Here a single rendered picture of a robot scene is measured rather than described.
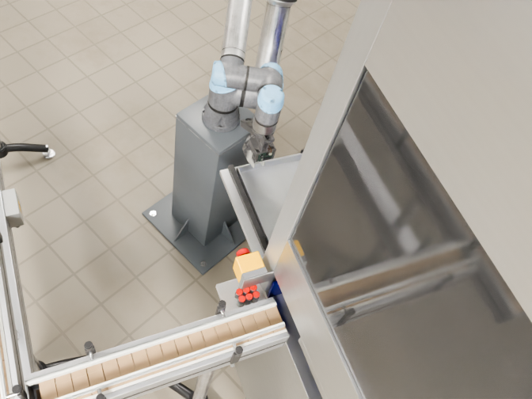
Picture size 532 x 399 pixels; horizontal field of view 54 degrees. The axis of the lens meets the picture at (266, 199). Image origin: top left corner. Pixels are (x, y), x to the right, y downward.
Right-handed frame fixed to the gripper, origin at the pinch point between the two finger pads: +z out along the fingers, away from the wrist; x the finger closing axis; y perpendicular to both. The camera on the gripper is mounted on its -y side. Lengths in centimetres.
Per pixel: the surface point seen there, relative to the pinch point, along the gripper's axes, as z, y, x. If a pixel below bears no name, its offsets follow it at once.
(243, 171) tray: 3.0, 1.8, -3.5
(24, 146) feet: 80, -90, -77
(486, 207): -93, 76, -13
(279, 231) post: -27, 41, -13
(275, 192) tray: 3.4, 13.0, 4.2
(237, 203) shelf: 3.6, 13.6, -9.8
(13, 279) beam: 36, 4, -85
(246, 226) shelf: 3.6, 22.4, -10.0
